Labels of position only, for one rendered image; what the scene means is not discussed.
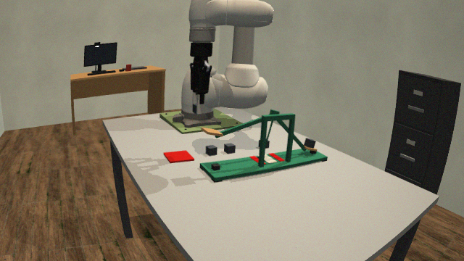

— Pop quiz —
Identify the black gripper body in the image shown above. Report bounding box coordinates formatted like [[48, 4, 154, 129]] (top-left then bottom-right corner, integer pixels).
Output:
[[190, 43, 212, 72]]

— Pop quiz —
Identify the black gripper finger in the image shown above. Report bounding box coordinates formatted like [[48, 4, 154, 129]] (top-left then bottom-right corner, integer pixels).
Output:
[[190, 62, 198, 111], [196, 60, 212, 114]]

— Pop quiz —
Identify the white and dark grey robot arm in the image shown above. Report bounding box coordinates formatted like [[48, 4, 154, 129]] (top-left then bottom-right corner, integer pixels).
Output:
[[172, 0, 273, 128]]

